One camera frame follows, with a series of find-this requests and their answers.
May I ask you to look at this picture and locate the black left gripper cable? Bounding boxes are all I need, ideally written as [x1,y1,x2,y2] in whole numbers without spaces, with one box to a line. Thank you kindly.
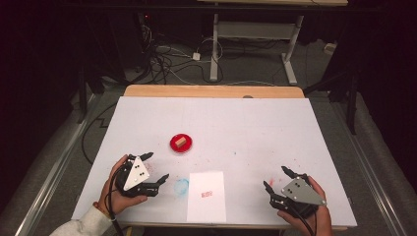
[107,166,125,236]

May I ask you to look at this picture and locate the round red ink pad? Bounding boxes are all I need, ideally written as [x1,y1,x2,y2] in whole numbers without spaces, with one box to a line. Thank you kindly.
[169,133,194,154]

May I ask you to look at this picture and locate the white metal desk frame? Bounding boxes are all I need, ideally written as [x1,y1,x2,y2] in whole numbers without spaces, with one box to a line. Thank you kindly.
[209,13,305,87]

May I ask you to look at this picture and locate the wooden table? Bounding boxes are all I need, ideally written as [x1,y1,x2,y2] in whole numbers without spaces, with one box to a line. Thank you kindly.
[123,84,349,232]

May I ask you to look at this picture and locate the black floor cable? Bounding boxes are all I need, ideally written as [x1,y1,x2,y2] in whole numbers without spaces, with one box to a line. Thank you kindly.
[81,102,118,165]

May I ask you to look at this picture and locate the metal floor rail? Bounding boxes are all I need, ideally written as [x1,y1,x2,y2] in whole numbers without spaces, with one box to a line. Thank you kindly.
[329,101,411,236]
[14,93,101,236]

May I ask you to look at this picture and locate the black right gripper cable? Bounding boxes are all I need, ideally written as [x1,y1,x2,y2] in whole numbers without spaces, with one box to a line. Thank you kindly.
[287,201,318,236]

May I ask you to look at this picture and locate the person's right hand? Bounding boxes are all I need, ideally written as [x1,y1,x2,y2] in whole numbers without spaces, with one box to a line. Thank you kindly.
[276,175,332,236]

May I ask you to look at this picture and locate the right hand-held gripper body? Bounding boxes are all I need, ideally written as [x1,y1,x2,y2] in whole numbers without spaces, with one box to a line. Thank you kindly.
[268,176,328,219]

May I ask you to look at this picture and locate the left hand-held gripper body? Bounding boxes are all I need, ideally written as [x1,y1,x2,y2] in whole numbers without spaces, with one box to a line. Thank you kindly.
[114,153,161,199]

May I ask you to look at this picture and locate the tangle of floor cables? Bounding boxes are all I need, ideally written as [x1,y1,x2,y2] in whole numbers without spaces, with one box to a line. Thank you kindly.
[139,19,225,86]

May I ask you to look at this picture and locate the person's left hand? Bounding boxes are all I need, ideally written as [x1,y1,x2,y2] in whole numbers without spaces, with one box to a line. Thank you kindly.
[96,154,149,216]

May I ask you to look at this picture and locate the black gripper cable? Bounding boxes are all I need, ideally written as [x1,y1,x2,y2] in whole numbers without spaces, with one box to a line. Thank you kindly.
[107,166,125,236]
[287,201,318,236]

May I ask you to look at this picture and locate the white paper sheet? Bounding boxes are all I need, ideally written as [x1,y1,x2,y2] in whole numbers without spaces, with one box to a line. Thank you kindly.
[186,170,227,224]

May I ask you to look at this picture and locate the black metal stand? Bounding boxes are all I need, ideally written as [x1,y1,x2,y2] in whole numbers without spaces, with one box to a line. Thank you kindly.
[76,63,90,125]
[304,67,359,136]

